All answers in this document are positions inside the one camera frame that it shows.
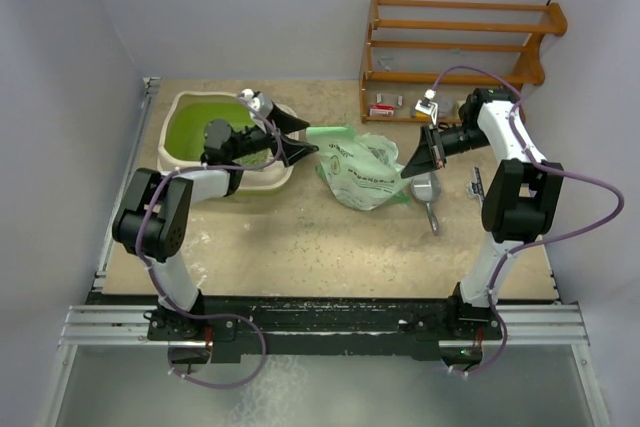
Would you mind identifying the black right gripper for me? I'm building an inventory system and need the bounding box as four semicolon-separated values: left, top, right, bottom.
401;123;490;178

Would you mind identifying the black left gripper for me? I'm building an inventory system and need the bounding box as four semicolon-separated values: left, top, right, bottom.
229;105;318;167

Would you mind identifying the silver metal scoop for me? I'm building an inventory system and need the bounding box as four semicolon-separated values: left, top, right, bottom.
410;172;441;236

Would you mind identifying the black white bag sealing strip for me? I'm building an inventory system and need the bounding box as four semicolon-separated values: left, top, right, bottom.
467;167;485;202

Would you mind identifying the green cat litter bag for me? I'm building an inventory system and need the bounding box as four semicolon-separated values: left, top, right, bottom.
306;126;409;211

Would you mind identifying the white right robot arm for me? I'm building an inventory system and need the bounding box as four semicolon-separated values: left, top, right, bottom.
401;88;563;338

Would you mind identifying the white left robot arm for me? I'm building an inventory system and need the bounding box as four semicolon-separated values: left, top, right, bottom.
112;95;318;339

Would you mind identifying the green litter pellets pile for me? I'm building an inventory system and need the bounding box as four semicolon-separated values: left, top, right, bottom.
235;150;271;167

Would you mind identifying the red white small box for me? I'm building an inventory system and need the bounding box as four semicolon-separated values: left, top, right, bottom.
369;104;395;117

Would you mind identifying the beige green litter box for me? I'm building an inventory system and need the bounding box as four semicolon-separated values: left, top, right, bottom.
156;91;293;194

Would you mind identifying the grey round container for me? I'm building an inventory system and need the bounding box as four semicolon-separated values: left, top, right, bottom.
438;99;455;118

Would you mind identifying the wooden shelf rack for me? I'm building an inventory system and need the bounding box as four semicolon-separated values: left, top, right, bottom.
359;0;568;123

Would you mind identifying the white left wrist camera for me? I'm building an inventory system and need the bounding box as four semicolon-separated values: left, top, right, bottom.
238;89;274;120

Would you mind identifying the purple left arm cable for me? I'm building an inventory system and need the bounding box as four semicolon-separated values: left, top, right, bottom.
134;94;287;391

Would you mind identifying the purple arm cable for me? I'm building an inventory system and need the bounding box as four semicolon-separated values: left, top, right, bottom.
430;65;626;378
134;94;287;391

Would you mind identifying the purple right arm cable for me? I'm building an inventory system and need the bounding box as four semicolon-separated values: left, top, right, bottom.
430;65;626;378

